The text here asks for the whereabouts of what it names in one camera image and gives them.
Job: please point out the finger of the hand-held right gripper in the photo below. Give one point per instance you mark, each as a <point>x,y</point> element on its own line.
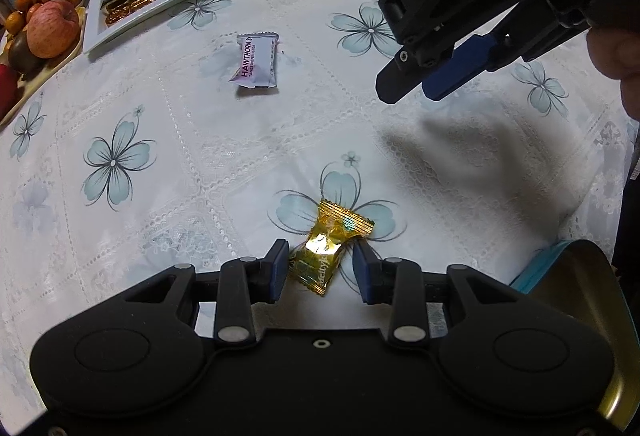
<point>460,66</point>
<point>397,78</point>

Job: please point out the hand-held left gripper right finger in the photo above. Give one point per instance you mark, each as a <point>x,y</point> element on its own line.
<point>365,276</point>

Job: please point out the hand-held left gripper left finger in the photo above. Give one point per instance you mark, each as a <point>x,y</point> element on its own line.
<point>280,271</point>

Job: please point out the shiny gold snack packet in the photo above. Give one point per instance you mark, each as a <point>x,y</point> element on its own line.
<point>325,251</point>

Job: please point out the white snack packet pink print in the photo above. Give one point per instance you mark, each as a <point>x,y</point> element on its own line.
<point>257,61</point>

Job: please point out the gold metal tin box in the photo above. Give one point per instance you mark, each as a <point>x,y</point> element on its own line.
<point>595,306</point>

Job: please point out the person's right hand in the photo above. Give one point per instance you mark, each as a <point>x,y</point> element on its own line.
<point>617,61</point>

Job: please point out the white floral tablecloth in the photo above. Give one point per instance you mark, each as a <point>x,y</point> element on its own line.
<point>200,166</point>

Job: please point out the gold foil chocolate coins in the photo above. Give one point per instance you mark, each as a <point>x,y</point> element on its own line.
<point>125,10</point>

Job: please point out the yellow fruit tray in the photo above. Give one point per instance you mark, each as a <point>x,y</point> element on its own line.
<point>55,66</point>

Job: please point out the red apple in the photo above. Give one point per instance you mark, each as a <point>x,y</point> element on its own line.
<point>6,86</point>

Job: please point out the pink yellow apple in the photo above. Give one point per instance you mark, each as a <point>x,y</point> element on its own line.
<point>52,28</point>

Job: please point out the dark brown fruit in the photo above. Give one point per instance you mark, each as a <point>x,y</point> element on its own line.
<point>22,53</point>

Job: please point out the pile of leafy tangerines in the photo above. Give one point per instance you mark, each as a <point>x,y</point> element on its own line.
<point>30,1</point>

